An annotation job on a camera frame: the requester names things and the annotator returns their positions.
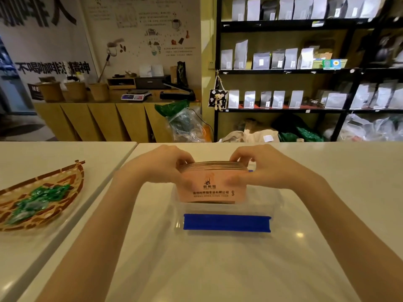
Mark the person's right hand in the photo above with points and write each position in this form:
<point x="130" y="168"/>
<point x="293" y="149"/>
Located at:
<point x="274" y="169"/>

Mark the black heat sealer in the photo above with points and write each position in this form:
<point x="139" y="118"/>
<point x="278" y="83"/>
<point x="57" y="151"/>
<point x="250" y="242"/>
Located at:
<point x="178" y="94"/>

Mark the grey metal box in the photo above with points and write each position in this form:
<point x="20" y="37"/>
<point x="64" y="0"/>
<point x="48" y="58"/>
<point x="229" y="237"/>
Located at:
<point x="151" y="82"/>

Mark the dark standing coffee bag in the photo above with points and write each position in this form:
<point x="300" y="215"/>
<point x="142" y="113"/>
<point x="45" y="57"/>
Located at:
<point x="182" y="73"/>

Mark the person's left hand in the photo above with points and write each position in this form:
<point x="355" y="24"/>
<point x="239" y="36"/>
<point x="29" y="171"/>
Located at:
<point x="151" y="168"/>

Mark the person's right fingers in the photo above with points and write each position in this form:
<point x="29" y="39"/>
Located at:
<point x="241" y="155"/>

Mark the small wooden drawer box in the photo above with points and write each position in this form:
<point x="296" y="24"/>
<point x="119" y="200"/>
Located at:
<point x="121" y="82"/>

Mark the digital kitchen scale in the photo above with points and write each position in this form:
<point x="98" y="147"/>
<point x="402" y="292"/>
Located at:
<point x="135" y="96"/>

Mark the heap of clear plastic bags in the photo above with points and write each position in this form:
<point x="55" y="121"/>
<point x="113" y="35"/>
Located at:
<point x="371" y="128"/>

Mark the dark green plastic bag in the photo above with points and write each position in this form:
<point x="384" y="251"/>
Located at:
<point x="302" y="135"/>

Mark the row of silver pouches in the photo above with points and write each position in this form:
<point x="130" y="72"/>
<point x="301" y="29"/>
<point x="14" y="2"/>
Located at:
<point x="368" y="95"/>
<point x="266" y="99"/>
<point x="261" y="59"/>
<point x="302" y="7"/>

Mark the small plush bear toy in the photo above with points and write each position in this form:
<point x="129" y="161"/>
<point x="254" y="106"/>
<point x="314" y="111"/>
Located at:
<point x="218" y="101"/>

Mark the woven bamboo tray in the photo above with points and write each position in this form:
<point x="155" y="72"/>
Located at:
<point x="63" y="185"/>

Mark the person's left forearm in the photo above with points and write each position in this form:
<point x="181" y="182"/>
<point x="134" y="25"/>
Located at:
<point x="94" y="242"/>

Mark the clear plastic bag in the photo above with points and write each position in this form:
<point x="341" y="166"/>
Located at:
<point x="185" y="125"/>

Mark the person's right forearm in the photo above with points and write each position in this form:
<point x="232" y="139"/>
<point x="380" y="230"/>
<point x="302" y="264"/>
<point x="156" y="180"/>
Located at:
<point x="352" y="235"/>

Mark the white cloth bag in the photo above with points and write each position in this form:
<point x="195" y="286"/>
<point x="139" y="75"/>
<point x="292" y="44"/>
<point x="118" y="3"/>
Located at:
<point x="252" y="135"/>

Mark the green and yellow box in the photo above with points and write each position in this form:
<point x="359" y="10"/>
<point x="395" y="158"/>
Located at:
<point x="333" y="63"/>

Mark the brown paper bag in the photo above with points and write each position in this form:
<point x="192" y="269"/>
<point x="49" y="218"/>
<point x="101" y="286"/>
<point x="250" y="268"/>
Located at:
<point x="173" y="74"/>

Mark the stack of pink printed cards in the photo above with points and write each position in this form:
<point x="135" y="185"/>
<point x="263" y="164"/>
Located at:
<point x="211" y="185"/>

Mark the person's left fingers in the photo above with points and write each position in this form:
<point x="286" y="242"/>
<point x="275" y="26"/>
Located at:
<point x="181" y="155"/>

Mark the white illustrated wall poster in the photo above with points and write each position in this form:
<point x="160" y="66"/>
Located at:
<point x="141" y="34"/>

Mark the black metal shelf unit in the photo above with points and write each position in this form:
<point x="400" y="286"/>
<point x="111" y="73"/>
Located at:
<point x="283" y="25"/>

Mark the pile of green wrapped candies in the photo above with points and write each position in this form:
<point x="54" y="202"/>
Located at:
<point x="37" y="201"/>

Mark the clear plastic storage box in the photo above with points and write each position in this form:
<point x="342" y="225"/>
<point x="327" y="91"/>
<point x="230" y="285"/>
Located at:
<point x="267" y="204"/>

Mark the wooden counter cabinet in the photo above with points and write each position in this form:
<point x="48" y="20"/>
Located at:
<point x="110" y="121"/>

